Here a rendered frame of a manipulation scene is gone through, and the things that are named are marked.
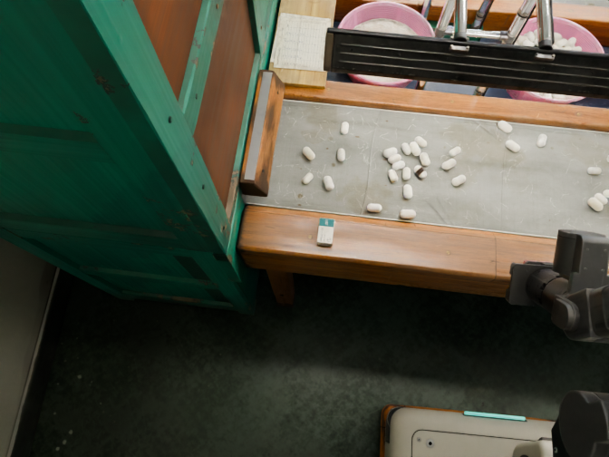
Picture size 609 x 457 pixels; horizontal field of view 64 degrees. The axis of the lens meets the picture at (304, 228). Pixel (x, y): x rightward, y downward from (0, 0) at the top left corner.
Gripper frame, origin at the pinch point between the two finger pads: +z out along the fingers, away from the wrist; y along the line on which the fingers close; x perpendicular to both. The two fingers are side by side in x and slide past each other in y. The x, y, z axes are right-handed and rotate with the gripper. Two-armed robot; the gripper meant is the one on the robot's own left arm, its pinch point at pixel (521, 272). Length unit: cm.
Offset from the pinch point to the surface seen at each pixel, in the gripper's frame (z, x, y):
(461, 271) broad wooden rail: 23.4, 5.6, 3.2
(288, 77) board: 44, -37, 46
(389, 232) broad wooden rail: 27.0, -1.4, 19.6
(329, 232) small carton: 24.3, -0.8, 33.3
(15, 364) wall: 60, 55, 130
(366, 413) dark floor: 76, 70, 15
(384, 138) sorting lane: 41, -23, 21
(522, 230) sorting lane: 31.0, -3.6, -11.9
